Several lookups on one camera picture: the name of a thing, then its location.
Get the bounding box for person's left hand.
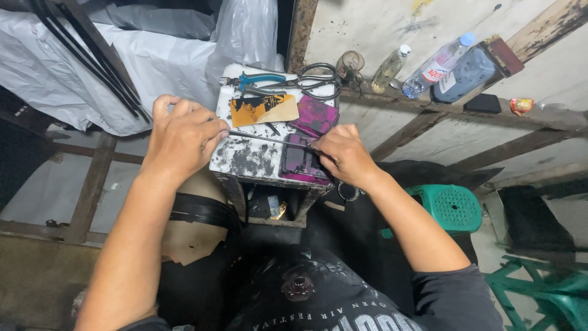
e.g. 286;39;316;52
141;94;231;185

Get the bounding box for person's right hand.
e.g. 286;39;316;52
310;124;383;189

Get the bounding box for thin metal rod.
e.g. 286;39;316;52
228;130;319;150

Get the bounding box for pink ink-stained flat lid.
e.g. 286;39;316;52
288;95;341;139

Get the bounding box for pink ink-stained open case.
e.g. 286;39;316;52
278;133;333;186

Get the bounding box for yellow card with black stain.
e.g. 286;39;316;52
229;94;300;129

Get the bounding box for white ink-stained box stand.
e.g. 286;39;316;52
209;63;341;229

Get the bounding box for gold foil packet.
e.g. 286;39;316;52
268;195;288;221

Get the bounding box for dirty glass jar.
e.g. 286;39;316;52
336;50;365;89

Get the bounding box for small clear white-capped bottle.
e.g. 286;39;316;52
371;44;412;94

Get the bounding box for blue-capped plastic water bottle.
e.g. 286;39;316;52
402;32;477;100

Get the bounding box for green plastic stool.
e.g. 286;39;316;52
381;184;483;240

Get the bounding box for black printed t-shirt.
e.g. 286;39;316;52
117;246;506;331

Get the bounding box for black pouch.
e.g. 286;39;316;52
462;93;503;115

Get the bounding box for blue jar with brown lid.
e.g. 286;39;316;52
431;35;526;105

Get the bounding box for white plastic sheet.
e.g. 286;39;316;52
0;0;286;138

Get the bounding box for small red yellow packet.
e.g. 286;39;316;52
509;97;535;117

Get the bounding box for bundle of black strips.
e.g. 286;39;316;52
29;0;153;125

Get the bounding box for green plastic chair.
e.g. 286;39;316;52
484;255;588;331

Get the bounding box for metal ring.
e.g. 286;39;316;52
337;180;364;203

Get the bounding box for black-handled scissors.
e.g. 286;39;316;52
257;63;343;102

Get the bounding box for blue-handled pliers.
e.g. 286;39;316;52
219;71;288;97

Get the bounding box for wooden shelf rail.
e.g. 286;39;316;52
339;81;588;135

